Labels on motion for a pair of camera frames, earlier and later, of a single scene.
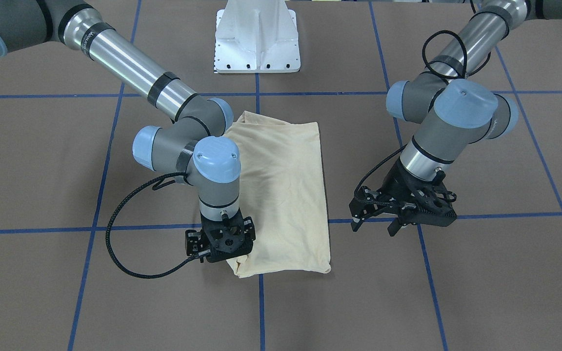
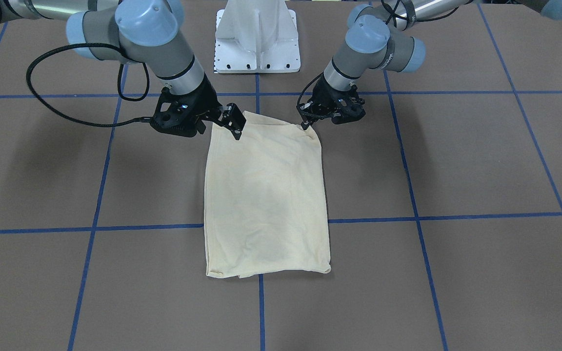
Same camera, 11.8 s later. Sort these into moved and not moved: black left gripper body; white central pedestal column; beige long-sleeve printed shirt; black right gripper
Moved: black left gripper body; black right gripper
Not moved: white central pedestal column; beige long-sleeve printed shirt
